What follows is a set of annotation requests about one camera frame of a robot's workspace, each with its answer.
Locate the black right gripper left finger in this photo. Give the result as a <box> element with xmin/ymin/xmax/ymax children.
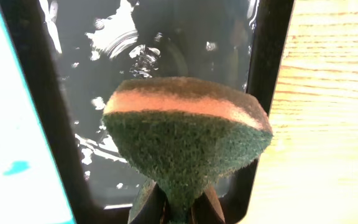
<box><xmin>127</xmin><ymin>179</ymin><xmax>170</xmax><ymax>224</ymax></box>

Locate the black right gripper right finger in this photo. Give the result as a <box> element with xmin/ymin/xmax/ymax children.
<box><xmin>188</xmin><ymin>185</ymin><xmax>226</xmax><ymax>224</ymax></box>

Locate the green scouring sponge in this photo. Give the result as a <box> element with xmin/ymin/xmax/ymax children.
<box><xmin>103</xmin><ymin>77</ymin><xmax>273</xmax><ymax>222</ymax></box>

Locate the teal plastic tray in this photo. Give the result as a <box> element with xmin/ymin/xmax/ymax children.
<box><xmin>0</xmin><ymin>10</ymin><xmax>75</xmax><ymax>224</ymax></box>

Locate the black water tray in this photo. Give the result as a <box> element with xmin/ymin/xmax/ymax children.
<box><xmin>0</xmin><ymin>1</ymin><xmax>294</xmax><ymax>223</ymax></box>

